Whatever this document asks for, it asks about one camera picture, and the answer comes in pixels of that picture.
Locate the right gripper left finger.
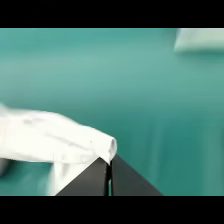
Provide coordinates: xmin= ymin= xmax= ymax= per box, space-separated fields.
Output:
xmin=55 ymin=157 xmax=109 ymax=197

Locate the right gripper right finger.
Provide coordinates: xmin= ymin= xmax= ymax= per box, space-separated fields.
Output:
xmin=110 ymin=154 xmax=164 ymax=197

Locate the white shirt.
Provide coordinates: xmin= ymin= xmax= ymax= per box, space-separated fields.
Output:
xmin=0 ymin=102 xmax=118 ymax=197

